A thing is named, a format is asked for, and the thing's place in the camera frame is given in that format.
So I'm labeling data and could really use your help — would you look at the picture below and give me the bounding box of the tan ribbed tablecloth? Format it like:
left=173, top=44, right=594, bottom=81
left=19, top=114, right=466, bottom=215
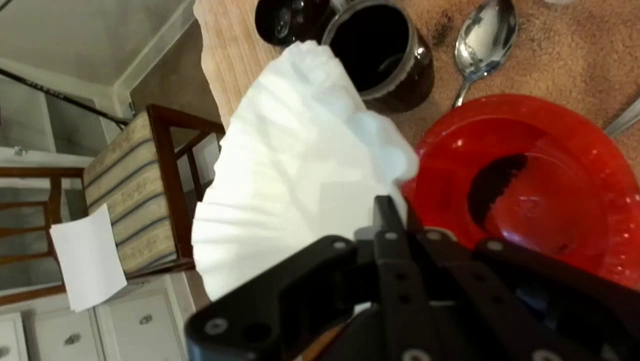
left=191, top=0, right=640, bottom=203

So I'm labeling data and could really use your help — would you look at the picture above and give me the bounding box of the small black bowl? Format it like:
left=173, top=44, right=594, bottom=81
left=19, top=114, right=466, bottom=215
left=254, top=0, right=336, bottom=49

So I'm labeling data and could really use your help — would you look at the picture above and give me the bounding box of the white paper coffee filter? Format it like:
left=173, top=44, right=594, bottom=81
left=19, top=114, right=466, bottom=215
left=190, top=38, right=421, bottom=304

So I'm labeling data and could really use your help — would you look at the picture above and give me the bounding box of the white drawer cabinet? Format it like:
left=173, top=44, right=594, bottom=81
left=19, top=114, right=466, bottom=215
left=0, top=268, right=197, bottom=361

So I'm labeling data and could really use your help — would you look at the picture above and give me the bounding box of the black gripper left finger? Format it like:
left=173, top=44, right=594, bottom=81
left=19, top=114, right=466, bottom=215
left=184, top=195, right=403, bottom=361

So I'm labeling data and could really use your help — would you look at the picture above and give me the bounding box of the white paper sheet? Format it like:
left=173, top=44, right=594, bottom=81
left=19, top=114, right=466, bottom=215
left=48, top=203, right=129, bottom=315

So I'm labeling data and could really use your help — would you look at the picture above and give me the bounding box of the metal spoon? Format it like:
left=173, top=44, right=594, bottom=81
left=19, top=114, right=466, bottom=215
left=450, top=0, right=520, bottom=111

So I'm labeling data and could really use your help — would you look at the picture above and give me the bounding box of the orange red plastic bowl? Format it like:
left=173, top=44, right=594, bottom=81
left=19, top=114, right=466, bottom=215
left=397, top=92, right=640, bottom=293

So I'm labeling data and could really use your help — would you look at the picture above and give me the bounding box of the wooden chair striped seat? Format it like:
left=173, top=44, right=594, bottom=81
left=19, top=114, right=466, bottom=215
left=0, top=102, right=227, bottom=307

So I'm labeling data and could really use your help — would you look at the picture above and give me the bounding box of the dark brown mug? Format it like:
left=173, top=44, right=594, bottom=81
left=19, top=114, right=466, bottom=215
left=319, top=0, right=435, bottom=116

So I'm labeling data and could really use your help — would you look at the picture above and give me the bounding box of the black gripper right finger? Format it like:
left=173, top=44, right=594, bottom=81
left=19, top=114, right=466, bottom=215
left=400, top=212, right=640, bottom=361

